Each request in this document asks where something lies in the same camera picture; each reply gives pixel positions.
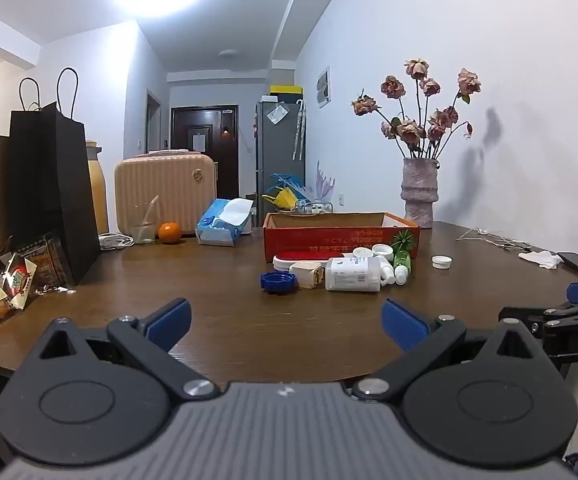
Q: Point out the white bottle cap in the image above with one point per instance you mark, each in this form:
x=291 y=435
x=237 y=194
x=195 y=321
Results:
x=362 y=252
x=383 y=251

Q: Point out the dried pink roses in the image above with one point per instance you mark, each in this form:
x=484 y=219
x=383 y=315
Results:
x=414 y=130

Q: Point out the purple flower decoration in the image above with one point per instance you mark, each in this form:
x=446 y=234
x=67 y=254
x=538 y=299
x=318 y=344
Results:
x=325 y=182

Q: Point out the red cardboard box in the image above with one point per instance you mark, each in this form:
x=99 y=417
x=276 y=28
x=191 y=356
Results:
x=339 y=240

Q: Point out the white red snack packet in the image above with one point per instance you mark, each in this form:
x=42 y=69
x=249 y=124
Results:
x=19 y=280

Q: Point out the yellow box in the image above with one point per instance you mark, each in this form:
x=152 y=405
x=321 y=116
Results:
x=286 y=90

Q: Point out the pink ribbed suitcase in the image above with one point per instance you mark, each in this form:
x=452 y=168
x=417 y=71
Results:
x=166 y=185

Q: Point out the blue folding rack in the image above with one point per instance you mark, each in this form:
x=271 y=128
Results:
x=284 y=180

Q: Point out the paper note on refrigerator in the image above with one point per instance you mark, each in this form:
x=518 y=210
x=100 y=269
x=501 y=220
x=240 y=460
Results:
x=277 y=112

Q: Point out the orange fruit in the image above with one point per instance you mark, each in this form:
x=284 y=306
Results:
x=169 y=232

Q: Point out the blue tissue pack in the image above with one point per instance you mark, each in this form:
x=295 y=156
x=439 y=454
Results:
x=219 y=227

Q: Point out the grey refrigerator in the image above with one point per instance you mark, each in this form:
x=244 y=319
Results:
x=279 y=150

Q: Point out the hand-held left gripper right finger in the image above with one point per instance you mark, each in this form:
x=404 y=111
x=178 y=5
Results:
x=403 y=322

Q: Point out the black paper bag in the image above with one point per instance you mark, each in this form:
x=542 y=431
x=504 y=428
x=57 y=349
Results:
x=49 y=185

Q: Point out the green spray bottle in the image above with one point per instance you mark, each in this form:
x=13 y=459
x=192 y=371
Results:
x=402 y=262

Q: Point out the clear glass cup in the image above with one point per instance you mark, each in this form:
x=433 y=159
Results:
x=143 y=230

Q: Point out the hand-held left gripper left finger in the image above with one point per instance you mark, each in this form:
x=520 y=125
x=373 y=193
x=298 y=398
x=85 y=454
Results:
x=171 y=321

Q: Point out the yellow thermos jug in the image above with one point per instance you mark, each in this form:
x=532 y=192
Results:
x=98 y=185

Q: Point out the dark brown entrance door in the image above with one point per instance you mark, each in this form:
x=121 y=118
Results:
x=204 y=155

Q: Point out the pink textured vase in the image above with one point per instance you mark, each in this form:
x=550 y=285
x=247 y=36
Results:
x=420 y=190

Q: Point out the crumpled white tissue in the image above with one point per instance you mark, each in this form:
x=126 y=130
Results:
x=541 y=259

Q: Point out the white folded umbrella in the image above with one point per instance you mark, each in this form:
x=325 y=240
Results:
x=299 y=130

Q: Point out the blue screw lid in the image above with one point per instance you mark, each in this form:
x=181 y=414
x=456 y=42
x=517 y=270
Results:
x=278 y=282

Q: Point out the grey interior door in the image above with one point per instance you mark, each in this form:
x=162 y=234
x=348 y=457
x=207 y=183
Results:
x=153 y=125

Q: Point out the white round lid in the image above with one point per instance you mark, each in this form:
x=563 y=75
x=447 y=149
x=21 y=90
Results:
x=442 y=261

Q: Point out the clear snack packet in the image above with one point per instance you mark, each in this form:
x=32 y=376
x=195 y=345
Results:
x=51 y=260

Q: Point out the large white plastic bottle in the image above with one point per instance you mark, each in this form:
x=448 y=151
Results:
x=351 y=274

